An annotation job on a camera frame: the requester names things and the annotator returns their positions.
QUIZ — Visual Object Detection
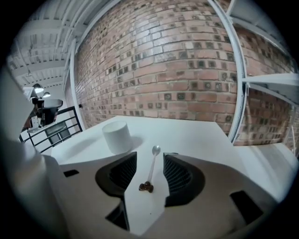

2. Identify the black metal railing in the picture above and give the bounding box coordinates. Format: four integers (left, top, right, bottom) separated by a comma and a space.
20, 106, 84, 154

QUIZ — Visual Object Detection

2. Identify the metal spoon with brown handle end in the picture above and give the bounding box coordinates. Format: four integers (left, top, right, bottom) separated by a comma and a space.
139, 145, 162, 194

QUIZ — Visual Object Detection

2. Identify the white steel column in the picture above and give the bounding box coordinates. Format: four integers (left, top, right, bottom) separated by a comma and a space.
69, 38, 86, 130

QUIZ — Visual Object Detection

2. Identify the white metal shelf frame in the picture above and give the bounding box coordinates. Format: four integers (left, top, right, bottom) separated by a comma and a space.
207, 0, 299, 159

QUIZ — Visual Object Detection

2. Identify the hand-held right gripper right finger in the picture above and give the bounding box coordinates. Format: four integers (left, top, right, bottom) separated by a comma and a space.
144, 152, 282, 239

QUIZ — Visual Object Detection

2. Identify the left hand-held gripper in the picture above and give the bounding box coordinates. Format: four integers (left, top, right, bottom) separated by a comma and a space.
27, 98, 64, 131

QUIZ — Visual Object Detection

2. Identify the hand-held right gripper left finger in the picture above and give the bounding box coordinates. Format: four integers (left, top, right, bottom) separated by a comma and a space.
57, 151, 138, 234

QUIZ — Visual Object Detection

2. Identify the white cup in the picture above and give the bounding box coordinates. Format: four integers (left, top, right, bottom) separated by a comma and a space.
101, 120, 133, 155

